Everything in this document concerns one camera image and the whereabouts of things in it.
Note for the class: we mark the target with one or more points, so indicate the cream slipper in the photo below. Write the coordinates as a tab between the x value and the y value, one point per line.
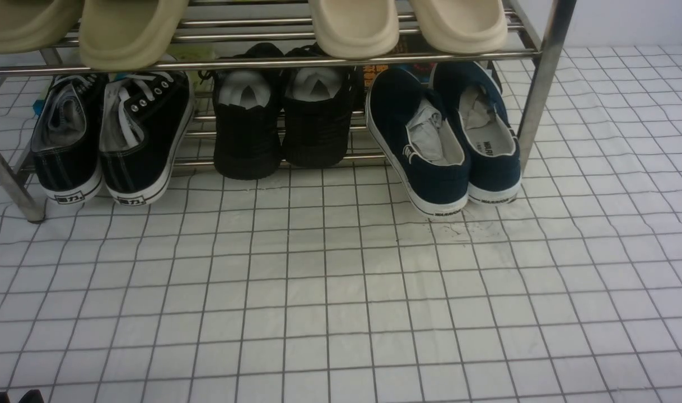
462	27
355	29

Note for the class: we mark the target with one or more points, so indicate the black canvas sneaker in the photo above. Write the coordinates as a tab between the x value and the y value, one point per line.
65	142
144	118

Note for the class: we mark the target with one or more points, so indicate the navy slip-on shoe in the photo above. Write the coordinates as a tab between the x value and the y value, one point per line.
410	123
476	111

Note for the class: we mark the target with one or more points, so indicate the left black canvas sneaker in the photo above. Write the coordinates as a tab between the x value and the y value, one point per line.
65	142

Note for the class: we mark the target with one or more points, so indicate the right black mesh sneaker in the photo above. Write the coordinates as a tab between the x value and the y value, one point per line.
318	103

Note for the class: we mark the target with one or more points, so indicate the right cream slipper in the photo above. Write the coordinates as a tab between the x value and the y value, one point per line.
462	27

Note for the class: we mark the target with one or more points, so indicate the olive slipper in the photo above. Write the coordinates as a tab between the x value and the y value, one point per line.
31	25
127	35

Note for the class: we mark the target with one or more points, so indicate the left black mesh sneaker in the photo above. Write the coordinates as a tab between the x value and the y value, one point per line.
246	104

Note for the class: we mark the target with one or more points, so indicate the black mesh sneaker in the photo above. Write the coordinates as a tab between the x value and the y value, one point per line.
246	104
318	103

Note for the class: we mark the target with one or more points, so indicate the stainless steel shoe rack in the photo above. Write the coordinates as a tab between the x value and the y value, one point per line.
543	52

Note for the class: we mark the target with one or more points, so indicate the black orange printed box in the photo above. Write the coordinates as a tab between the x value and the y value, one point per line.
374	75

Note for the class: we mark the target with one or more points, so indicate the far left olive slipper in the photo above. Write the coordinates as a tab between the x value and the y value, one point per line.
31	25

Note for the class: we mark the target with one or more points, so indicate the left cream slipper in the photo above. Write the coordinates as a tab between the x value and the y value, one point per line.
355	29

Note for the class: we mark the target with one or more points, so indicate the right black canvas sneaker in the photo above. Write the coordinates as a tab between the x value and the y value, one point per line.
144	118

